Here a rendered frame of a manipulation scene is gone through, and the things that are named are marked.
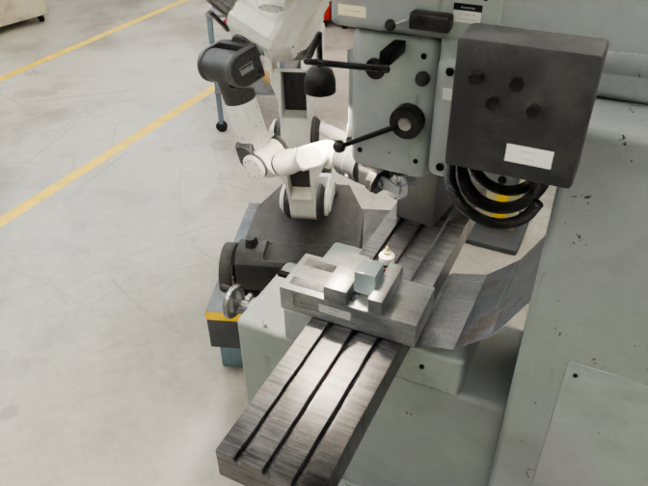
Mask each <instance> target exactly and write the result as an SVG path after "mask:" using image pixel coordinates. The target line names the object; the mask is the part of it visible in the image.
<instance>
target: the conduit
mask: <svg viewBox="0 0 648 486"><path fill-rule="evenodd" d="M470 172H471V174H472V176H473V177H474V179H475V181H477V182H478V183H479V184H480V185H481V186H482V187H484V188H486V190H488V191H491V192H493V193H495V194H496V193H497V194H500V195H504V196H505V195H506V196H517V195H518V196H519V195H522V194H523V196H522V197H521V198H519V199H517V200H516V201H515V200H514V201H508V202H499V201H495V200H491V199H489V198H488V197H487V198H486V197H485V196H483V194H481V193H480V192H479V191H477V189H476V188H475V186H474V185H473V182H472V180H471V179H470V174H469V172H468V168H464V167H459V166H454V165H449V164H447V163H445V171H444V178H445V187H446V190H447V192H448V194H449V196H450V198H451V200H452V201H453V202H454V204H455V206H457V208H458V209H459V210H460V211H462V213H463V214H465V216H467V217H469V219H471V220H472V221H473V222H476V223H478V224H479V225H481V226H484V227H486V228H487V227H488V228H493V229H498V230H501V229H505V230H506V229H513V228H516V227H519V226H521V225H524V224H526V223H527V222H529V221H531V220H532V219H533V218H534V217H535V216H536V215H537V213H538V212H539V211H540V210H541V208H542V207H543V206H544V205H543V203H542V202H541V201H539V200H538V199H540V197H542V195H543V194H544V193H545V192H546V190H548V188H549V186H550V185H548V184H543V183H538V182H533V181H528V180H526V181H524V182H523V183H520V184H518V185H517V184H516V185H511V186H510V185H509V186H508V185H503V184H499V183H497V182H494V181H493V180H492V179H490V178H489V177H487V176H486V175H485V174H484V173H483V172H482V171H478V170H474V169H470ZM456 180H457V181H456ZM456 182H457V183H456ZM457 185H458V186H457ZM458 187H459V188H458ZM459 189H460V191H461V193H462V195H464V197H465V198H466V199H467V200H468V202H470V203H471V204H473V206H475V207H477V208H479V209H482V210H484V211H487V212H492V213H497V214H510V213H515V212H517V211H521V210H523V209H524V211H523V212H521V213H520V214H518V215H516V216H513V217H509V218H504V219H503V218H502V219H501V218H496V217H495V218H494V217H493V218H492V217H490V216H487V215H485V214H483V213H481V212H480V213H479V211H477V210H476V209H474V208H473V207H472V206H471V205H470V204H468V202H466V201H465V199H464V198H463V196H462V195H461V193H460V191H459ZM524 193H525V194H524Z"/></svg>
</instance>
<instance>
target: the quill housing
mask: <svg viewBox="0 0 648 486"><path fill-rule="evenodd" d="M394 40H402V41H406V46H405V52H404V53H403V54H402V55H401V56H400V57H399V58H398V59H397V60H396V61H394V62H393V63H392V64H391V65H390V69H391V70H390V72H389V73H385V72H380V71H379V72H378V71H377V72H376V71H365V70H356V69H353V108H352V139H354V138H357V137H360V136H363V135H365V134H368V133H370V132H373V131H376V130H379V129H382V128H384V127H387V126H390V116H391V114H392V112H393V111H394V110H395V109H396V108H397V107H398V106H399V105H401V104H404V103H411V104H414V105H416V106H417V107H418V108H419V109H420V110H421V111H422V112H423V114H424V116H425V126H424V128H423V129H422V131H421V132H420V134H419V135H418V136H417V137H415V138H413V139H402V138H400V137H398V136H397V135H395V134H394V133H393V131H391V132H388V133H385V134H383V135H380V136H377V137H374V138H371V139H368V140H365V141H362V142H360V143H358V144H355V145H352V156H353V159H354V160H355V161H356V162H357V163H358V164H361V165H365V166H369V167H373V168H378V169H382V170H387V171H392V172H396V173H401V174H404V175H409V176H419V177H423V176H427V175H428V174H429V173H430V170H429V166H428V165H429V154H430V145H431V134H432V123H433V113H434V103H435V92H436V82H437V71H438V63H439V61H440V56H441V45H442V39H437V38H429V37H423V36H416V35H408V34H401V33H394V32H387V31H379V30H372V29H366V28H358V27H357V28H356V30H355V32H354V37H353V63H361V64H372V65H378V66H379V65H380V66H381V65H382V64H379V56H380V51H381V50H383V49H384V48H385V47H386V46H387V45H389V44H390V43H391V42H392V41H394ZM382 66H383V65H382ZM420 71H426V72H427V73H428V74H429V76H430V82H429V83H428V85H426V86H424V87H420V86H418V85H417V84H416V82H415V76H416V74H417V73H418V72H420Z"/></svg>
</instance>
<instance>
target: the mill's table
mask: <svg viewBox="0 0 648 486"><path fill-rule="evenodd" d="M396 209H397V203H396V204H395V206H394V207H393V208H392V210H391V211H390V213H389V214H388V215H387V217H386V218H385V220H384V221H383V222H382V224H381V225H380V226H379V228H378V229H377V230H376V231H375V232H374V234H373V235H372V236H371V238H370V239H369V240H368V242H367V243H366V244H365V246H364V248H363V249H362V250H361V252H360V253H359V255H362V256H365V257H369V259H373V260H377V261H379V254H380V253H381V252H383V251H384V250H386V247H387V246H389V249H390V250H391V251H392V252H393V253H394V263H395V264H398V265H402V266H403V274H402V279H403V280H407V281H411V282H415V283H418V284H425V285H429V286H433V287H435V295H434V301H435V299H436V297H437V296H438V294H439V292H440V290H441V288H442V286H443V284H444V282H445V280H446V277H447V276H448V274H449V272H450V270H451V268H452V266H453V264H454V262H455V260H456V258H457V257H458V255H459V254H460V252H461V250H462V248H463V246H464V244H465V242H466V240H467V238H468V236H469V234H470V233H471V231H472V229H473V226H474V224H475V222H473V220H471V219H469V217H467V216H465V214H463V213H462V211H460V210H459V209H458V208H457V206H455V204H454V203H453V204H452V205H451V206H450V208H449V209H448V210H447V211H446V212H445V214H444V215H443V216H442V217H441V218H440V219H439V220H438V222H437V223H436V224H435V225H434V226H433V227H429V226H426V225H423V224H420V223H417V222H414V221H411V220H408V219H405V218H401V217H398V216H396ZM410 347H411V346H408V345H405V344H401V343H398V342H395V341H391V340H388V339H385V338H381V337H377V336H374V335H370V334H367V333H364V332H360V331H357V330H354V329H350V328H347V327H344V326H340V325H338V324H335V323H331V322H328V321H325V320H322V319H318V318H315V317H313V318H312V319H311V320H310V322H309V323H308V325H307V326H306V327H305V329H304V330H303V331H302V333H301V334H300V336H298V337H297V339H296V340H295V341H294V343H293V344H292V345H291V347H290V348H289V350H288V351H287V352H286V354H285V355H284V356H283V358H282V359H281V361H280V362H279V364H278V365H277V366H276V368H275V369H274V370H273V372H272V373H271V374H270V376H269V377H268V379H267V380H266V381H265V383H264V384H263V385H262V387H261V388H260V390H259V391H258V392H257V394H256V395H255V397H254V398H253V399H252V401H251V402H250V404H249V405H248V406H247V408H246V409H245V410H244V412H243V413H242V414H241V416H240V417H239V419H238V420H237V421H236V423H235V424H234V425H233V427H232V428H231V429H230V431H229V433H228V434H227V435H226V437H225V438H224V439H223V441H222V442H220V444H219V445H218V447H217V448H216V449H215V451H216V457H217V462H218V467H219V473H220V475H223V476H225V477H227V478H229V479H232V480H234V481H236V482H238V483H240V484H243V485H245V486H338V484H339V483H340V481H341V479H342V477H343V475H344V473H345V471H346V469H347V467H348V465H349V463H350V462H351V460H352V458H353V456H354V454H355V452H356V450H357V448H358V446H359V444H360V442H361V440H362V439H363V437H364V435H365V432H366V430H367V428H368V426H369V425H370V423H371V421H372V420H373V418H374V416H375V414H376V412H377V410H378V408H379V406H380V404H381V402H382V400H383V399H384V397H385V395H386V393H387V391H388V389H389V387H390V385H391V383H392V380H393V379H394V377H395V375H396V373H397V371H398V369H399V368H400V366H401V364H402V362H403V360H404V359H405V357H406V355H407V353H408V351H409V349H410Z"/></svg>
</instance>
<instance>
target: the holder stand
mask: <svg viewBox="0 0 648 486"><path fill-rule="evenodd" d="M413 177H414V178H416V179H417V182H416V186H414V187H413V186H410V185H408V193H407V197H405V198H403V199H402V200H400V201H397V209H396V216H398V217H401V218H405V219H408V220H411V221H414V222H417V223H420V224H423V225H426V226H429V227H433V226H434V225H435V224H436V223H437V222H438V220H439V219H440V218H441V217H442V216H443V215H444V214H445V212H446V211H447V210H448V209H449V208H450V206H451V205H452V204H453V201H452V200H451V198H450V196H449V194H448V192H447V190H446V184H445V178H444V177H443V176H440V175H434V174H432V173H431V172H430V173H429V174H428V175H426V176H423V177H419V176H413Z"/></svg>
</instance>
